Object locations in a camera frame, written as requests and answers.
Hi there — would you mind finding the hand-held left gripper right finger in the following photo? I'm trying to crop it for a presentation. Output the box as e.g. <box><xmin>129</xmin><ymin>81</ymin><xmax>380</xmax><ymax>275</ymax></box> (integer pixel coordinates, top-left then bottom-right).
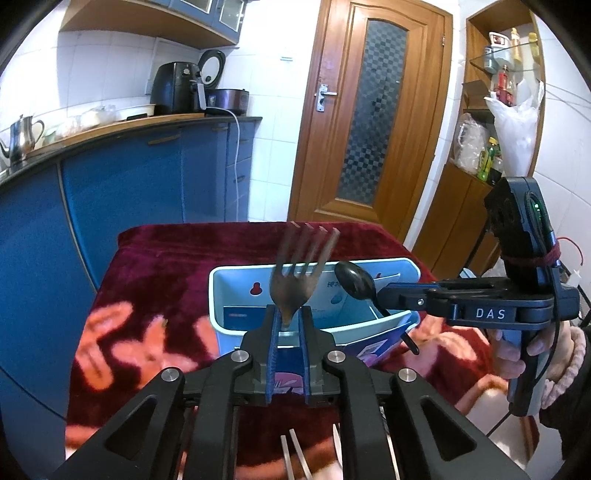
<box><xmin>298</xmin><ymin>307</ymin><xmax>532</xmax><ymax>480</ymax></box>

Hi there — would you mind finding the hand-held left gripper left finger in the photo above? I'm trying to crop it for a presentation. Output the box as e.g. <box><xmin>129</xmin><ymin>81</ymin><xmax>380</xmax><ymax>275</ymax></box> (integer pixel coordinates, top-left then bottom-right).
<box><xmin>46</xmin><ymin>305</ymin><xmax>282</xmax><ymax>480</ymax></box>

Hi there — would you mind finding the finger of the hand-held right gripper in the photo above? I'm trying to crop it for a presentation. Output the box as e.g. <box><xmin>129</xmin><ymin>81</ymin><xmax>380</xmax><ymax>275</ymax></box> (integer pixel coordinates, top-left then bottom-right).
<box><xmin>376</xmin><ymin>281</ymin><xmax>457</xmax><ymax>320</ymax></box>

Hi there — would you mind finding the black spoon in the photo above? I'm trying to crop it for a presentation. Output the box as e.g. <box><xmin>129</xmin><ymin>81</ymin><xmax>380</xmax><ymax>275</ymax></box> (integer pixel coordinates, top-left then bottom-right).
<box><xmin>334</xmin><ymin>261</ymin><xmax>420</xmax><ymax>356</ymax></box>

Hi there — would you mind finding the light blue utensil box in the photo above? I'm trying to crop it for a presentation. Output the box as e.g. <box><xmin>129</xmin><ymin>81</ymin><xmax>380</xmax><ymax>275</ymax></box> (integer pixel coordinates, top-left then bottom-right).
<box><xmin>208</xmin><ymin>258</ymin><xmax>422</xmax><ymax>370</ymax></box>

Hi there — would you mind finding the person's right forearm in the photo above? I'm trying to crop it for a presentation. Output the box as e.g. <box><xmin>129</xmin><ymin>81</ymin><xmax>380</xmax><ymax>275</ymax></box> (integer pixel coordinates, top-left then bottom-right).
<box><xmin>538</xmin><ymin>323</ymin><xmax>591</xmax><ymax>467</ymax></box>

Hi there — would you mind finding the person's right hand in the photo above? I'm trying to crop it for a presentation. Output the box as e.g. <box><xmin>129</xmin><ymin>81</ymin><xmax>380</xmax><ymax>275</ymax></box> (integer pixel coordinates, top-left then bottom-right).
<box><xmin>494</xmin><ymin>323</ymin><xmax>575</xmax><ymax>381</ymax></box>

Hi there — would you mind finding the maroon elastic band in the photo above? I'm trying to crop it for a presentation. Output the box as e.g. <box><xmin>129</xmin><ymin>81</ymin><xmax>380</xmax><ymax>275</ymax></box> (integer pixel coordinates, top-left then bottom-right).
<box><xmin>501</xmin><ymin>242</ymin><xmax>562</xmax><ymax>270</ymax></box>

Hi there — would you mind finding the wooden shelf cabinet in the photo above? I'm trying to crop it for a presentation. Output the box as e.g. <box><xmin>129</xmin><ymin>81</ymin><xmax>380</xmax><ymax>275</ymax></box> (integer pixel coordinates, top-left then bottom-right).
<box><xmin>406</xmin><ymin>0</ymin><xmax>548</xmax><ymax>278</ymax></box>

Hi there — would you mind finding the green bottle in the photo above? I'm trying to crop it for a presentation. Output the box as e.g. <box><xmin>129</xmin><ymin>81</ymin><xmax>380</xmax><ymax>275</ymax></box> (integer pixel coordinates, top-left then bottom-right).
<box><xmin>478</xmin><ymin>136</ymin><xmax>505</xmax><ymax>184</ymax></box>

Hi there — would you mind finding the white plastic bag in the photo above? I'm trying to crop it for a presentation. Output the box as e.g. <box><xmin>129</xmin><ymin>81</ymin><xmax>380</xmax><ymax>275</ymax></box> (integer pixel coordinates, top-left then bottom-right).
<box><xmin>484</xmin><ymin>76</ymin><xmax>546</xmax><ymax>179</ymax></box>

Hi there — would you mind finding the clear plastic bag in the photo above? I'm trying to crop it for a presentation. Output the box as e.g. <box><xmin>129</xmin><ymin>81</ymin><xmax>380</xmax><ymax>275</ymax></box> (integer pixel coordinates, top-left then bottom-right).
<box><xmin>454</xmin><ymin>113</ymin><xmax>491</xmax><ymax>175</ymax></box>

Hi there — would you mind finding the pale wooden chopstick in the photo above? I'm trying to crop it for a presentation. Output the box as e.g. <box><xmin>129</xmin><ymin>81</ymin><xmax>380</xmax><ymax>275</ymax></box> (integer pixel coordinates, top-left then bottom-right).
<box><xmin>281</xmin><ymin>435</ymin><xmax>296</xmax><ymax>480</ymax></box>
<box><xmin>289</xmin><ymin>428</ymin><xmax>313</xmax><ymax>480</ymax></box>

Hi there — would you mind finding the cardboard box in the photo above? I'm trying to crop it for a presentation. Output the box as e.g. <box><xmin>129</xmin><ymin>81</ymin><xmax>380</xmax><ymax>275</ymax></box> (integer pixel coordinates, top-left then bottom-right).
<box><xmin>462</xmin><ymin>79</ymin><xmax>496</xmax><ymax>112</ymax></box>

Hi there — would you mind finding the red printed blanket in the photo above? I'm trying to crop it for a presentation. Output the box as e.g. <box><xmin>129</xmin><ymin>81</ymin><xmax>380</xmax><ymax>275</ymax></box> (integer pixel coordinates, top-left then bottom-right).
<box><xmin>65</xmin><ymin>222</ymin><xmax>541</xmax><ymax>480</ymax></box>

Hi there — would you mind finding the red bottle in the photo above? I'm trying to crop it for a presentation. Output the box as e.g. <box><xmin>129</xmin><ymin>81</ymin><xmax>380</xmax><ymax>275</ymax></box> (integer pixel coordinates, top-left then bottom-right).
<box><xmin>491</xmin><ymin>65</ymin><xmax>516</xmax><ymax>105</ymax></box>

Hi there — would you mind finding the yellow capped bottle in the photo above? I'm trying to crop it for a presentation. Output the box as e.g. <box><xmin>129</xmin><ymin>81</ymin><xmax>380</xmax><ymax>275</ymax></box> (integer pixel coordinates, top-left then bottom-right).
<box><xmin>507</xmin><ymin>28</ymin><xmax>539</xmax><ymax>66</ymax></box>

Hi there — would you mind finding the wooden door with glass panel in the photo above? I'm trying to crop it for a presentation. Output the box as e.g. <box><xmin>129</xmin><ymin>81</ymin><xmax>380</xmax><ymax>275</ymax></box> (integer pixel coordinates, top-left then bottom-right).
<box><xmin>288</xmin><ymin>0</ymin><xmax>455</xmax><ymax>227</ymax></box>

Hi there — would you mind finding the blue kitchen base cabinet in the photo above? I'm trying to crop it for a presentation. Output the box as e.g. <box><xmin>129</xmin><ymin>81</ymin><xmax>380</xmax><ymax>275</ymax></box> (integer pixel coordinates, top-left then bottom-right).
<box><xmin>0</xmin><ymin>116</ymin><xmax>263</xmax><ymax>462</ymax></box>

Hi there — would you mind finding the dark rice cooker with lid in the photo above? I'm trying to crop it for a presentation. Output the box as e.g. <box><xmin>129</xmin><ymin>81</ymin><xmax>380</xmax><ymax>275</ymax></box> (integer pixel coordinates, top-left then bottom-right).
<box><xmin>198</xmin><ymin>49</ymin><xmax>250</xmax><ymax>116</ymax></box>

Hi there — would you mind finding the white tray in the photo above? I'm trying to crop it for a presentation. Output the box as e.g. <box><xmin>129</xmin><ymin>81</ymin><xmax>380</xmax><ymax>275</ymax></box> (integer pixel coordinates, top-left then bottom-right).
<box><xmin>113</xmin><ymin>104</ymin><xmax>157</xmax><ymax>121</ymax></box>

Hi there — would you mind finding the black air fryer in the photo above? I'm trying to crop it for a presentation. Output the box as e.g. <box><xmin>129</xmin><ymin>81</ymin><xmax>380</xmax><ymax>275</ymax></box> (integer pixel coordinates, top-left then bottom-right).
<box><xmin>150</xmin><ymin>61</ymin><xmax>208</xmax><ymax>116</ymax></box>

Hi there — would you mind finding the metal teapot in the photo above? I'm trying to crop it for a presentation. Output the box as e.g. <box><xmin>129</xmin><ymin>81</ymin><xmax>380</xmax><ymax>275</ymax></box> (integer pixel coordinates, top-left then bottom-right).
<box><xmin>0</xmin><ymin>114</ymin><xmax>45</xmax><ymax>168</ymax></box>

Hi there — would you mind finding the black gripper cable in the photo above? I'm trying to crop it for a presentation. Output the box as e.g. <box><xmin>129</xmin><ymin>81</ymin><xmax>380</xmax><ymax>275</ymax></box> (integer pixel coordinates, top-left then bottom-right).
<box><xmin>462</xmin><ymin>217</ymin><xmax>505</xmax><ymax>278</ymax></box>

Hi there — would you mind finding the thin red wire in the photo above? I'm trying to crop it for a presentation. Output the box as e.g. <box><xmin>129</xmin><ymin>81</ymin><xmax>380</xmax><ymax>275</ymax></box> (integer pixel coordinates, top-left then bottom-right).
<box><xmin>556</xmin><ymin>237</ymin><xmax>585</xmax><ymax>274</ymax></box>

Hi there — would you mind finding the pale utensil handle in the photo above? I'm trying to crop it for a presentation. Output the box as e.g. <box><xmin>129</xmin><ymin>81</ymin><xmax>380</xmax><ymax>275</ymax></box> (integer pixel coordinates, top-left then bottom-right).
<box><xmin>332</xmin><ymin>424</ymin><xmax>345</xmax><ymax>480</ymax></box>

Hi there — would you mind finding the white power cable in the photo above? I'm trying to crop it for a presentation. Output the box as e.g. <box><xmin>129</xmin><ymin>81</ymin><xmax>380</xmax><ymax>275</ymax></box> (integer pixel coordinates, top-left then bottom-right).
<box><xmin>205</xmin><ymin>107</ymin><xmax>246</xmax><ymax>223</ymax></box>

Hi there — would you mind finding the silver door handle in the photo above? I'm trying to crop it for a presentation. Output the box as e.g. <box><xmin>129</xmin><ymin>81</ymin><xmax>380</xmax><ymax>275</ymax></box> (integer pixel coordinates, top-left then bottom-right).
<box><xmin>316</xmin><ymin>84</ymin><xmax>338</xmax><ymax>113</ymax></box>

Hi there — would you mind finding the blue glass-door wall cabinet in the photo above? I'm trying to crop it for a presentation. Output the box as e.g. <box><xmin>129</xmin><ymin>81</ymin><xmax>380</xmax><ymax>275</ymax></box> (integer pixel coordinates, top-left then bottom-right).
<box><xmin>59</xmin><ymin>0</ymin><xmax>253</xmax><ymax>49</ymax></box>

